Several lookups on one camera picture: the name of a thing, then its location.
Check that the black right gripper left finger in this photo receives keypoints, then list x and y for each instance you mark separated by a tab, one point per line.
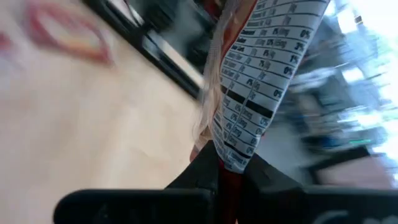
140	207

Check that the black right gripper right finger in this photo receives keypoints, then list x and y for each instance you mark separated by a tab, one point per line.
311	205

